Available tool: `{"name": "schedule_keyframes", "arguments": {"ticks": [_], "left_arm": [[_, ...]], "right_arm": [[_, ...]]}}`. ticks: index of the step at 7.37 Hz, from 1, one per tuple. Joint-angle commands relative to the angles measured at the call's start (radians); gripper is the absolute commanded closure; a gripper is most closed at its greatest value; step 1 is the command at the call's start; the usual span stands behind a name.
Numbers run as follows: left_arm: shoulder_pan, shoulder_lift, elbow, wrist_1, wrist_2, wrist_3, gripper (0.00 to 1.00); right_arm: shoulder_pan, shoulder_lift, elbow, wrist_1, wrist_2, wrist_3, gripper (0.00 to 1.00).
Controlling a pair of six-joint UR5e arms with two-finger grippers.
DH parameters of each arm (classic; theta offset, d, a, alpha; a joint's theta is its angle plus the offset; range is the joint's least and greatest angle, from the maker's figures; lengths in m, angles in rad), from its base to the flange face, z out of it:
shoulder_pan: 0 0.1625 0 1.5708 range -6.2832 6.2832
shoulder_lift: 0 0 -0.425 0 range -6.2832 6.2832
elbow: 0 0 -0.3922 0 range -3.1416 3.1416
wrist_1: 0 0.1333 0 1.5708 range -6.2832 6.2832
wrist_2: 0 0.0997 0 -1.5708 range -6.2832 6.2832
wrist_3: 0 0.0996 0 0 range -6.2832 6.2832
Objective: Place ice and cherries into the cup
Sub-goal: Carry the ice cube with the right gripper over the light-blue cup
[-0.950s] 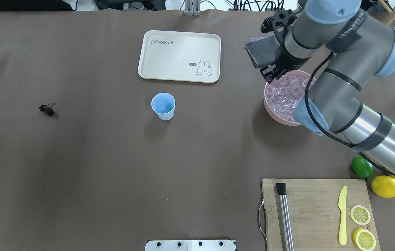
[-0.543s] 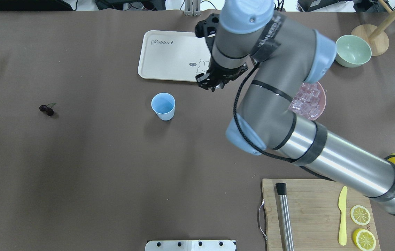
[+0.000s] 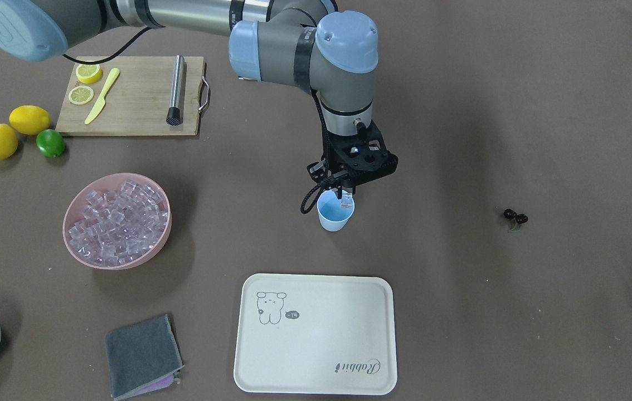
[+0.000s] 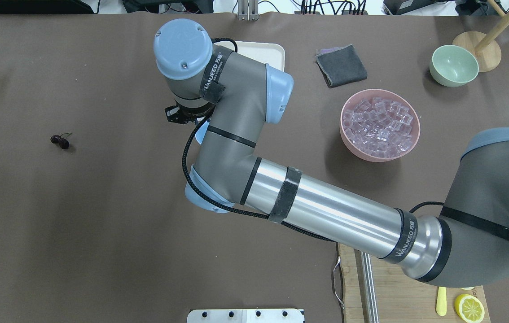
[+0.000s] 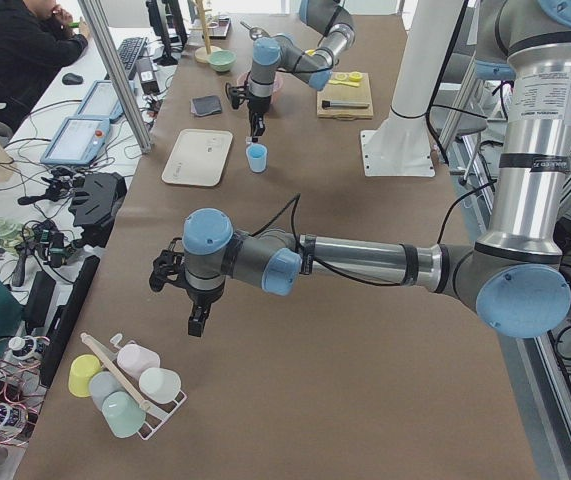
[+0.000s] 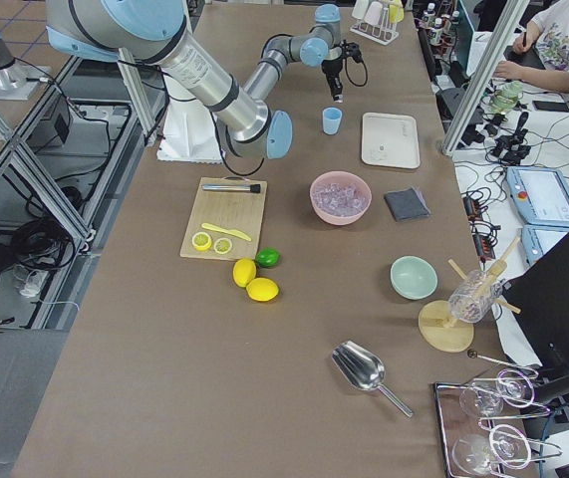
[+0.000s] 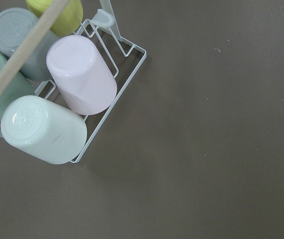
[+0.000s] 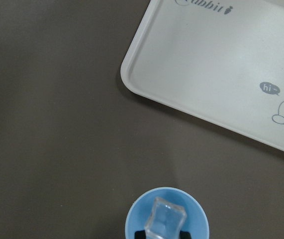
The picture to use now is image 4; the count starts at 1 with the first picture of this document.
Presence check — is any grey folded cloth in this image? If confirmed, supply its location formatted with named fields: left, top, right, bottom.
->
left=315, top=44, right=368, bottom=88

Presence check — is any aluminium frame post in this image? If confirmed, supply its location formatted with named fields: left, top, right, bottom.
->
left=237, top=0, right=260, bottom=21

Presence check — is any pink bowl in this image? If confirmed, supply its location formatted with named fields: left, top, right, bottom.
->
left=339, top=88, right=421, bottom=162

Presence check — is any clear ice cubes pile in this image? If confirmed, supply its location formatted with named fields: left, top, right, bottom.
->
left=343, top=97, right=414, bottom=158

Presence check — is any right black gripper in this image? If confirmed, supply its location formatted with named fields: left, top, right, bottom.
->
left=165, top=103, right=215, bottom=124

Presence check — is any dark cherries pair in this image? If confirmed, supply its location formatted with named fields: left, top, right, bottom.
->
left=50, top=132, right=73, bottom=150

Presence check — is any yellow lemon wedge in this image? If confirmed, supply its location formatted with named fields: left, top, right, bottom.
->
left=435, top=286, right=448, bottom=317

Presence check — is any mint green bowl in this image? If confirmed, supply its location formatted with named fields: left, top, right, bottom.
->
left=429, top=44, right=479, bottom=87

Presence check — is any cream plastic tray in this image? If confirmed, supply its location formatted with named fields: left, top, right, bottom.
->
left=235, top=41, right=285, bottom=72

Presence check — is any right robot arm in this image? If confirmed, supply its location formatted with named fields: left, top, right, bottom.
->
left=153, top=18, right=509, bottom=288

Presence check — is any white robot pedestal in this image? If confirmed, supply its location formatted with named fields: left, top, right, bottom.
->
left=186, top=308, right=306, bottom=323

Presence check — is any wooden cutting board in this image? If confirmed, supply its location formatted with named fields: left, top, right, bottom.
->
left=333, top=242, right=491, bottom=323

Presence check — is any lemon half slice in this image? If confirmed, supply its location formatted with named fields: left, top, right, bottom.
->
left=454, top=294, right=486, bottom=323

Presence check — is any light blue plastic cup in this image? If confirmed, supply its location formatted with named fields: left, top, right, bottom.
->
left=194, top=121, right=209, bottom=145

